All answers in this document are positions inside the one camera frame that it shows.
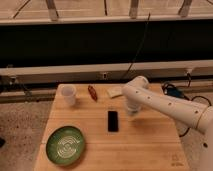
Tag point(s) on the red-brown sausage toy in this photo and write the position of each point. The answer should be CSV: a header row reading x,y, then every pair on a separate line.
x,y
92,93

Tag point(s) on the white arm end tool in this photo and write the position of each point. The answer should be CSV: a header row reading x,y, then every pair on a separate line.
x,y
132,109

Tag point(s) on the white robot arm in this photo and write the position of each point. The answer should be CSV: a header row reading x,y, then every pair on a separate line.
x,y
195,115

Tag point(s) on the black rectangular eraser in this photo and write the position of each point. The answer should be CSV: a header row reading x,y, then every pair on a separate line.
x,y
112,121

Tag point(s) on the green patterned plate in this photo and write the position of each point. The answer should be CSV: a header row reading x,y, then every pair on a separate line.
x,y
65,145

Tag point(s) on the white wall outlet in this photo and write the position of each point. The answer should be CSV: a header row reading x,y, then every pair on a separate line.
x,y
104,75

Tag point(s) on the translucent plastic cup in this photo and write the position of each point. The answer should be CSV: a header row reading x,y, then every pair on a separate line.
x,y
69,94

